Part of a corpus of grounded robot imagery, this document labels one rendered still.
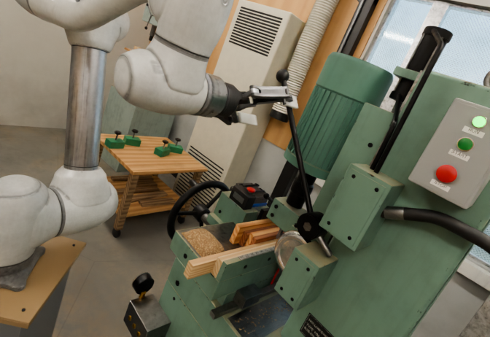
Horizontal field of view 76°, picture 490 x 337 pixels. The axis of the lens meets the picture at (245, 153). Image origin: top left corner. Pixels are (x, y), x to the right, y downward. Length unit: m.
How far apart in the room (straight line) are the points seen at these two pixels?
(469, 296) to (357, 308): 1.57
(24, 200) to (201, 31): 0.67
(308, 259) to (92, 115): 0.76
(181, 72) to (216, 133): 2.04
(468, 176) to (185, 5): 0.53
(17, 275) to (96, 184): 0.31
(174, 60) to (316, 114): 0.42
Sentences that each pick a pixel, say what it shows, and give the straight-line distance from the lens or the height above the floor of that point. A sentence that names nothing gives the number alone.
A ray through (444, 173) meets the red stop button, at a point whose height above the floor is 1.36.
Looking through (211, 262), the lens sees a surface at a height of 0.94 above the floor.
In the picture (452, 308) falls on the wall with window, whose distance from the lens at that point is 2.36.
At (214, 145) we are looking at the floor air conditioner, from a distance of 2.60.
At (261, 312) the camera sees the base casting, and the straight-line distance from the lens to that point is 0.97.
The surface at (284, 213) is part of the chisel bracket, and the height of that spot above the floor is 1.05.
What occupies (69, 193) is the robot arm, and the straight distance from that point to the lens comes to 1.08.
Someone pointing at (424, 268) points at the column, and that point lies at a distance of 0.72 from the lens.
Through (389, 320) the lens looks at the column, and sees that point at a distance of 0.77.
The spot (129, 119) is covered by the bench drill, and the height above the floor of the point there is 0.52.
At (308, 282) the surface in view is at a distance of 0.73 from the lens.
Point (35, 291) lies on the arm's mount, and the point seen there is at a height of 0.62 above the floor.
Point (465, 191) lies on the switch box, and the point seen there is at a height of 1.35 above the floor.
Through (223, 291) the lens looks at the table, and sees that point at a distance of 0.87.
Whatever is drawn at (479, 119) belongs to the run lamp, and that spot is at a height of 1.46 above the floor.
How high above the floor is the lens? 1.41
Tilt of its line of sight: 16 degrees down
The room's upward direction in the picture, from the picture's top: 22 degrees clockwise
